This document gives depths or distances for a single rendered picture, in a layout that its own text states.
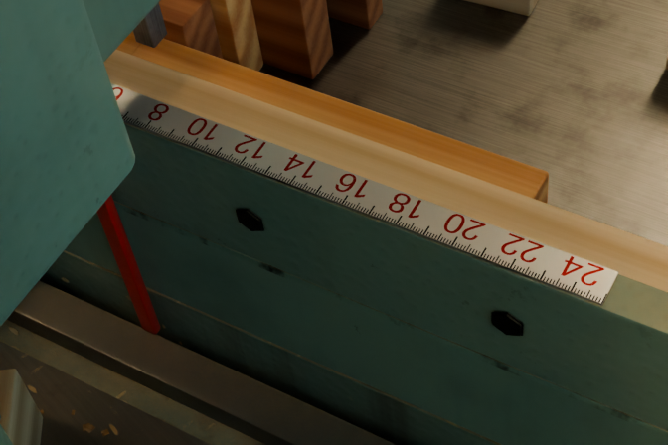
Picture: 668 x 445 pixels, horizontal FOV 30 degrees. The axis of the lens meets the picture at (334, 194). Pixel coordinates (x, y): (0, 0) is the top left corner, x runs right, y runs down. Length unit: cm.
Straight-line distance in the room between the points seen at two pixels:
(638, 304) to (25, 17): 20
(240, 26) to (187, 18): 3
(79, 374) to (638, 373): 27
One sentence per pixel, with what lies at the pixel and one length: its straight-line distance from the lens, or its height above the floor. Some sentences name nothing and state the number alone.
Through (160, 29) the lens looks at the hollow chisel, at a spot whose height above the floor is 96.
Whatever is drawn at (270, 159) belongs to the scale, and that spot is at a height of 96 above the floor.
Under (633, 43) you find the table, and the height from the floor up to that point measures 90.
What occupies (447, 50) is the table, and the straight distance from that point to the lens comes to 53.
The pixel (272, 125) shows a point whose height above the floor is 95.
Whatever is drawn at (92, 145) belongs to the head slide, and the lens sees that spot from 35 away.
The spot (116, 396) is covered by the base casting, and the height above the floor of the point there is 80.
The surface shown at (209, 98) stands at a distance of 46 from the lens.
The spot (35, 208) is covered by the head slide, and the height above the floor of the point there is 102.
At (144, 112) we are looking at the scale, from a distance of 45.
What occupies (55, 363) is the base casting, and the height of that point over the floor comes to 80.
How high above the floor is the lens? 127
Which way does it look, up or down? 50 degrees down
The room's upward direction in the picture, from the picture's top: 9 degrees counter-clockwise
